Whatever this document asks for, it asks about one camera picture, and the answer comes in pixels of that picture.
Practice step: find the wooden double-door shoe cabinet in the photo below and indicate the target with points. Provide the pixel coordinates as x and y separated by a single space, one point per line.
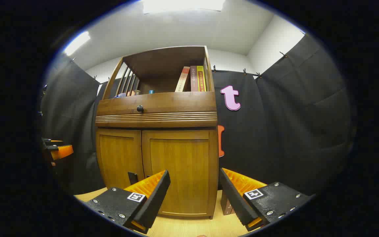
156 120

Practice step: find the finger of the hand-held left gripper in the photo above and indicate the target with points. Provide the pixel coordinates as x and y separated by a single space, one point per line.
53 141
61 152

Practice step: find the dark brown standing book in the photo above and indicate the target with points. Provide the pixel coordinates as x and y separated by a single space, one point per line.
225 205

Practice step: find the black drawer knob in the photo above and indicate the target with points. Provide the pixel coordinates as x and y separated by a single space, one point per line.
139 108

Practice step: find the large ceiling light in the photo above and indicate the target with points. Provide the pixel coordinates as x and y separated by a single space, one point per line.
183 6

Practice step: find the yellow book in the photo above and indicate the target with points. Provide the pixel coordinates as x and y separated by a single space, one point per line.
202 79

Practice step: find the small ceiling light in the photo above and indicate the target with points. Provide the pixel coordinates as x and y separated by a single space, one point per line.
77 42

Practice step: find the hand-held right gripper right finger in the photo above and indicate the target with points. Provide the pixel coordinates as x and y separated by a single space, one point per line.
235 200

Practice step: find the maroon book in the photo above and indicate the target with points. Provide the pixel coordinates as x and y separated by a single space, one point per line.
194 79

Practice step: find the wooden shoe cabinet door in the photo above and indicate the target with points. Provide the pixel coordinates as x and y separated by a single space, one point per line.
183 158
118 158

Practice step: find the wooden drawer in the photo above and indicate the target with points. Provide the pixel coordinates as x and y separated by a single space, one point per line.
183 102

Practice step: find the tan book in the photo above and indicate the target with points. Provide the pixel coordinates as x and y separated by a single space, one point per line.
183 80

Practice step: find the small purple-blue object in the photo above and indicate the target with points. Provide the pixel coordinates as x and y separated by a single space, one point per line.
120 95

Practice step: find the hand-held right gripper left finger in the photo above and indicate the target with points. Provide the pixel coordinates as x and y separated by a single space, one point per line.
155 197

